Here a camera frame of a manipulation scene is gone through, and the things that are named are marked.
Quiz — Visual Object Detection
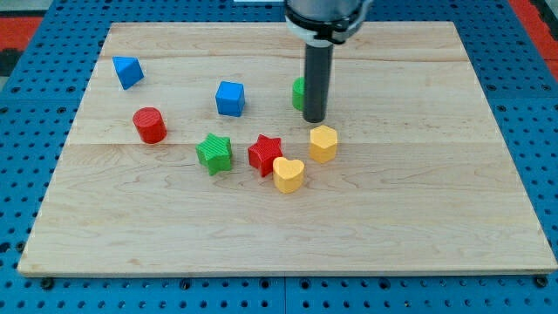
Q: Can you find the yellow hexagon block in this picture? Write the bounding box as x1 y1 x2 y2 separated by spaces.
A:
309 125 338 163

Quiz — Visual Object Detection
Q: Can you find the green star block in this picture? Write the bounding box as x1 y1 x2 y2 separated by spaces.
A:
195 133 232 175

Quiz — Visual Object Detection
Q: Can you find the red star block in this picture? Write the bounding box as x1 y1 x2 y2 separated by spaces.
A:
248 134 282 177

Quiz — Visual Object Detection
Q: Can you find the green block behind rod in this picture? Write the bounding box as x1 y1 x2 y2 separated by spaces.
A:
291 77 304 111

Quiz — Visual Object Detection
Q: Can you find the wooden board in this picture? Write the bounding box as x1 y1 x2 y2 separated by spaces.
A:
18 22 557 277

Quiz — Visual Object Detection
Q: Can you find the yellow heart block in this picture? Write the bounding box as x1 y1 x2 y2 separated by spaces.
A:
273 157 305 194

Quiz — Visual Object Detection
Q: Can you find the red cylinder block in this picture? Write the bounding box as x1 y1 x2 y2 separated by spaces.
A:
133 107 167 144

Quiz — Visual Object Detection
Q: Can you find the blue triangle block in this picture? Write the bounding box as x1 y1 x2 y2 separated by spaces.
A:
112 56 144 90

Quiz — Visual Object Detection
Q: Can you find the blue cube block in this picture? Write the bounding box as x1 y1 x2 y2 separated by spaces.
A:
215 81 245 117

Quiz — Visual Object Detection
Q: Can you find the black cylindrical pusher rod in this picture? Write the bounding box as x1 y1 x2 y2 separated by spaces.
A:
303 44 333 123

